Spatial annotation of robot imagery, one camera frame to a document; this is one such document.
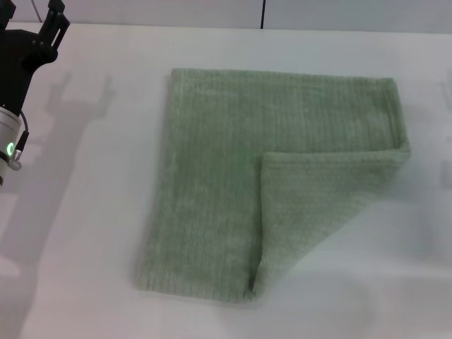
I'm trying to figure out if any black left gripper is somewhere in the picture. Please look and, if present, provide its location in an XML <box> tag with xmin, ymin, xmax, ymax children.
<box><xmin>0</xmin><ymin>0</ymin><xmax>71</xmax><ymax>114</ymax></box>

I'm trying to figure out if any light green ribbed towel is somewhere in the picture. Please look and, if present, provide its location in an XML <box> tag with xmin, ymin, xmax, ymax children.
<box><xmin>132</xmin><ymin>67</ymin><xmax>412</xmax><ymax>304</ymax></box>

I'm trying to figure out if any grey cable connector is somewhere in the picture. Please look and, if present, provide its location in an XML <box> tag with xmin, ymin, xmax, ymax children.
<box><xmin>10</xmin><ymin>109</ymin><xmax>31</xmax><ymax>170</ymax></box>

